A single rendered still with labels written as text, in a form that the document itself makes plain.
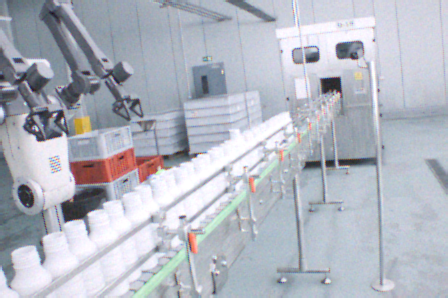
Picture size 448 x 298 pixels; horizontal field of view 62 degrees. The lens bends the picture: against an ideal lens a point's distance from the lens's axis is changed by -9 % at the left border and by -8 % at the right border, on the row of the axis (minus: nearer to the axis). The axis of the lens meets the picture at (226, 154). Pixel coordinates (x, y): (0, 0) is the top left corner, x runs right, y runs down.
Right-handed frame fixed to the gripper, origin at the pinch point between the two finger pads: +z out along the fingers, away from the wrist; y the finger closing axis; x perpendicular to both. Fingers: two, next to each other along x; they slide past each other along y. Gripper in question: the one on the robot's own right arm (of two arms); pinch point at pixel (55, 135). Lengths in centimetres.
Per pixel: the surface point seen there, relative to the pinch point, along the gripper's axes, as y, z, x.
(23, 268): -51, 34, -35
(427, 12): 1072, -14, -182
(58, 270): -46, 37, -34
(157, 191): -9.9, 33.5, -30.3
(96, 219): -33, 33, -34
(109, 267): -34, 41, -31
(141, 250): -22, 42, -28
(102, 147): 174, -43, 150
